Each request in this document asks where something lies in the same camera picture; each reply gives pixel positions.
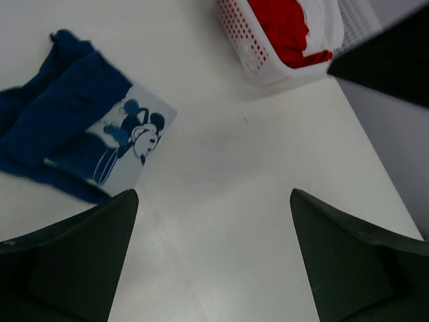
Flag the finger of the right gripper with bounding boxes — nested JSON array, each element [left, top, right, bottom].
[[328, 6, 428, 108]]

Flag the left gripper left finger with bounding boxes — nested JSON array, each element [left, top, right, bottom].
[[1, 189, 139, 321]]

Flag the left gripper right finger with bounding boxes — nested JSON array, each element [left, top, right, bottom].
[[290, 189, 428, 321]]

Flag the blue t shirt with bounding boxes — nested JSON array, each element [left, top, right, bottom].
[[1, 30, 177, 203]]

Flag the white plastic basket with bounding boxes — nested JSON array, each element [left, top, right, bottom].
[[212, 1, 381, 87]]

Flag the white t shirt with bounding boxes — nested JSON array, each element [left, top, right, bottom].
[[298, 0, 345, 56]]

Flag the red t shirt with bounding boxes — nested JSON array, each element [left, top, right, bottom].
[[249, 0, 333, 69]]

